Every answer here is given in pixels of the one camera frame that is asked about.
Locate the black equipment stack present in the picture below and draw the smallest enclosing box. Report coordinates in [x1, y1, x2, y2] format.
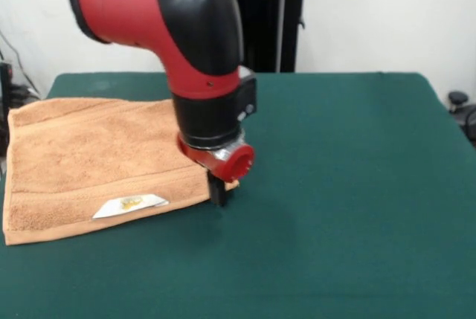
[0, 60, 42, 157]

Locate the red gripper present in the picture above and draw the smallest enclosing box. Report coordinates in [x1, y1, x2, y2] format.
[176, 135, 257, 208]

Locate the orange terry towel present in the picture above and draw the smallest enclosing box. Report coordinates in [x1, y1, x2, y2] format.
[2, 97, 240, 247]

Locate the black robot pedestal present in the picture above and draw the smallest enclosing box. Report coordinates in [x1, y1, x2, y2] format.
[219, 0, 321, 74]

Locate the dark green table cloth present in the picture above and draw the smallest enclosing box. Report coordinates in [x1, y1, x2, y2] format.
[0, 71, 476, 319]

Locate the grey cable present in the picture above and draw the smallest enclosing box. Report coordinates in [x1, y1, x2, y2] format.
[0, 30, 40, 93]

